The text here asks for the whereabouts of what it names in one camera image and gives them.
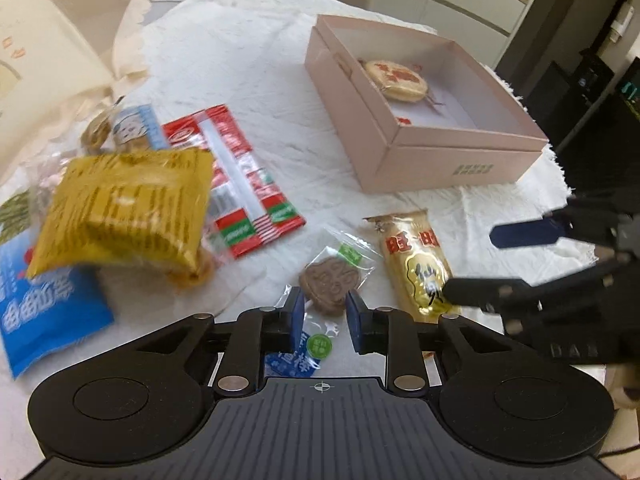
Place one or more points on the brown cookie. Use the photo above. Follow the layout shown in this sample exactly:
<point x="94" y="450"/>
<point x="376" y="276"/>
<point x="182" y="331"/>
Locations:
<point x="327" y="282"/>

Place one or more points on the blue seaweed snack packet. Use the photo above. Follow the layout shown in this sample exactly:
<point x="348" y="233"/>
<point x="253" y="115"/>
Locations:
<point x="45" y="320"/>

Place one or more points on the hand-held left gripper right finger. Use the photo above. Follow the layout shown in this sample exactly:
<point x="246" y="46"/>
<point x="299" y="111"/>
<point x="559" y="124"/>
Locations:
<point x="356" y="324"/>

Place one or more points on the red white green snack packet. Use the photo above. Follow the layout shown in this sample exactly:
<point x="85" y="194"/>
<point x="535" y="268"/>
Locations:
<point x="240" y="160"/>

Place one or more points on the gold foil snack packet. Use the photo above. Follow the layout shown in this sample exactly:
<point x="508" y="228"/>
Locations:
<point x="415" y="260"/>

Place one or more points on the white textured tablecloth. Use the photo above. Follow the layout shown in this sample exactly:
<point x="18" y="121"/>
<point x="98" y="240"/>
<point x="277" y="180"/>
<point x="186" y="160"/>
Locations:
<point x="240" y="50"/>

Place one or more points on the dark electronics rack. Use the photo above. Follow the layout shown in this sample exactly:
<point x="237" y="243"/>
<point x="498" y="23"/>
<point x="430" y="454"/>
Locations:
<point x="585" y="100"/>

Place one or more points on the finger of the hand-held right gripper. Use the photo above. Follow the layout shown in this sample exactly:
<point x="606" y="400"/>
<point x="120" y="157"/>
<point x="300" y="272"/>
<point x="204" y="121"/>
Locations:
<point x="475" y="292"/>
<point x="525" y="234"/>

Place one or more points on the small blue snack packet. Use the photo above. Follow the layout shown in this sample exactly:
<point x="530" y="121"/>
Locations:
<point x="305" y="355"/>

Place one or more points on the white cabinet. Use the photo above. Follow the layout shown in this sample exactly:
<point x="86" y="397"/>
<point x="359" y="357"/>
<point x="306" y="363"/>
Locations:
<point x="450" y="15"/>

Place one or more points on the cream cartoon print bag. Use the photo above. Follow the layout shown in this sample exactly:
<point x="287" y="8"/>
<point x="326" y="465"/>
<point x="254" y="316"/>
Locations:
<point x="50" y="35"/>

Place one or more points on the bread stick packet blue label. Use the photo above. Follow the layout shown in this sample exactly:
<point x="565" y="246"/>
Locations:
<point x="132" y="130"/>

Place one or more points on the yellow striped snack packet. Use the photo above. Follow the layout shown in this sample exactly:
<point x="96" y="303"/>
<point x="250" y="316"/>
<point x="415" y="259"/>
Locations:
<point x="125" y="210"/>

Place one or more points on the round red-print rice cracker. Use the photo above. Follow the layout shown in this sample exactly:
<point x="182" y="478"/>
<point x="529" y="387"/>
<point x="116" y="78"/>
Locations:
<point x="395" y="80"/>

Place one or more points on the pink cardboard box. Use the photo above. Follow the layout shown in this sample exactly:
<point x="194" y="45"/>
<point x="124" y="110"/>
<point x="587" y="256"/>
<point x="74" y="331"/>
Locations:
<point x="440" y="160"/>

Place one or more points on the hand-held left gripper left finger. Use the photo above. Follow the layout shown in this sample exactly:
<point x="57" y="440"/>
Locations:
<point x="296" y="320"/>

